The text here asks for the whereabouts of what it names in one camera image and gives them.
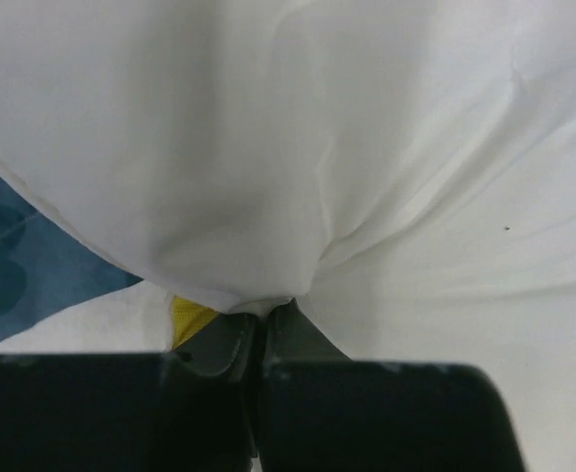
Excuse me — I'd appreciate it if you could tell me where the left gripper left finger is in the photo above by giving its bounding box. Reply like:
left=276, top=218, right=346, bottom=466
left=169, top=315, right=258, bottom=471

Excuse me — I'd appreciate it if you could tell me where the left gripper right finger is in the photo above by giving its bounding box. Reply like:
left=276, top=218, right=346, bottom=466
left=258, top=299, right=353, bottom=472

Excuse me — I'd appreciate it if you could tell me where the blue cartoon print pillowcase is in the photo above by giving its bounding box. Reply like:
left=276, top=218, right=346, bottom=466
left=0, top=178, right=140, bottom=341

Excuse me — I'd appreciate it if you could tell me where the white pillow with yellow edge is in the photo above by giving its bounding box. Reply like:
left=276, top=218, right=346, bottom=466
left=0, top=0, right=576, bottom=360

